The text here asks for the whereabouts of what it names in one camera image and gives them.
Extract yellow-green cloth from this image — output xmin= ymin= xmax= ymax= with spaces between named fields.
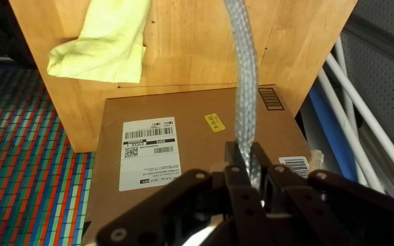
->
xmin=47 ymin=0 xmax=152 ymax=84

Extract white rope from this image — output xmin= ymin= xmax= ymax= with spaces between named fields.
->
xmin=223 ymin=0 xmax=263 ymax=192

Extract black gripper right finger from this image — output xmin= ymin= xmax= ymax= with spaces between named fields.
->
xmin=250 ymin=142 xmax=271 ymax=187

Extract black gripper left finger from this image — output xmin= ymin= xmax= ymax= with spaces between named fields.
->
xmin=224 ymin=142 xmax=249 ymax=183

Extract cardboard box with labels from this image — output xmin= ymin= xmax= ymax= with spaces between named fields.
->
xmin=81 ymin=84 xmax=315 ymax=244

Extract white pipes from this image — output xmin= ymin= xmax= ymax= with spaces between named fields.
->
xmin=318 ymin=54 xmax=394 ymax=192

